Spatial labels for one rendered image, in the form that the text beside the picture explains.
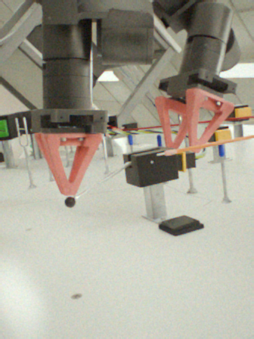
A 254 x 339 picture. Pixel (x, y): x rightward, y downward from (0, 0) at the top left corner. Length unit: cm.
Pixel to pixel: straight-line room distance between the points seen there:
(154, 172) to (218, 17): 23
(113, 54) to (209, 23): 17
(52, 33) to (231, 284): 32
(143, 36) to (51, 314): 30
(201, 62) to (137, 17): 14
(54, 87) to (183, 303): 27
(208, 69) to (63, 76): 21
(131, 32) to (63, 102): 11
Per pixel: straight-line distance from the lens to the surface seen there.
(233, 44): 69
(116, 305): 38
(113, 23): 51
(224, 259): 44
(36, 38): 160
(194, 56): 62
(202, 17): 64
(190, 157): 59
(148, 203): 58
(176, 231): 52
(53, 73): 51
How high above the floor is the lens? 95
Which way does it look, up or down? 13 degrees up
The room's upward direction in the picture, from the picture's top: 35 degrees clockwise
